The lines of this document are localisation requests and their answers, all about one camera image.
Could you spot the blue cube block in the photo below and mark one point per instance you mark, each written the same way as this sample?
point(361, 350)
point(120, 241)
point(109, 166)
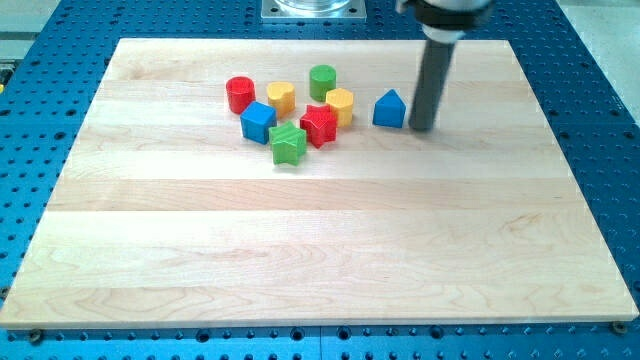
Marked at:
point(256, 120)

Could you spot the wooden board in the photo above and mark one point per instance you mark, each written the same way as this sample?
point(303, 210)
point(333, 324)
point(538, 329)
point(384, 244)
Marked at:
point(165, 216)

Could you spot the green star block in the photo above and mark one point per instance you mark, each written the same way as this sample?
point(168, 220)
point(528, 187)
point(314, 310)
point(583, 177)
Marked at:
point(288, 143)

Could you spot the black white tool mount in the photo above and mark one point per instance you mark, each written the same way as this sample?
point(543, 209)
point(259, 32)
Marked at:
point(447, 21)

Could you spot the yellow hexagon block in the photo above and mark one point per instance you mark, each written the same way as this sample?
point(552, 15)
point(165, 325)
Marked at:
point(341, 102)

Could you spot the yellow heart block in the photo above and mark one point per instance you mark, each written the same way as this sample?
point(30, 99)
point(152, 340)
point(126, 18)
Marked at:
point(282, 97)

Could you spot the red cylinder block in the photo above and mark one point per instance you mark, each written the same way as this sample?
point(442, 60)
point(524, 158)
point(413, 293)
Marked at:
point(240, 92)

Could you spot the green cylinder block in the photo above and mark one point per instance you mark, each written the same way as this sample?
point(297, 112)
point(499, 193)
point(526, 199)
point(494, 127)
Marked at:
point(322, 78)

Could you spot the red star block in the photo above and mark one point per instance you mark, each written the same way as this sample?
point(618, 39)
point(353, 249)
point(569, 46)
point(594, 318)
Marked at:
point(320, 124)

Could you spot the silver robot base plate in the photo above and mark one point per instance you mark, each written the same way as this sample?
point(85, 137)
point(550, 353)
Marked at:
point(289, 10)

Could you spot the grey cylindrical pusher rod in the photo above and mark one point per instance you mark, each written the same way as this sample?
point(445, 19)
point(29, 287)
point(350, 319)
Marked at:
point(432, 77)

